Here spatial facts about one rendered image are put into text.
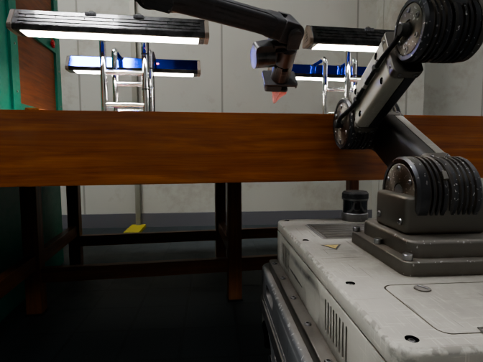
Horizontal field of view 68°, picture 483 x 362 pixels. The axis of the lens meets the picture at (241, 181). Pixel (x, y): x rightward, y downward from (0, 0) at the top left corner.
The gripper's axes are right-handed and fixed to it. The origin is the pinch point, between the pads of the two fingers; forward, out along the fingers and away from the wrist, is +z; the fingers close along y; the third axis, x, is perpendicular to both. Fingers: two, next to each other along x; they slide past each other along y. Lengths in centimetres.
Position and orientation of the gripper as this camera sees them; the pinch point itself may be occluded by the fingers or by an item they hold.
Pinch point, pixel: (274, 100)
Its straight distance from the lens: 119.6
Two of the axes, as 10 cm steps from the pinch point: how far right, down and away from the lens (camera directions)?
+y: -9.9, 0.3, -1.5
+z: -1.1, 5.6, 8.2
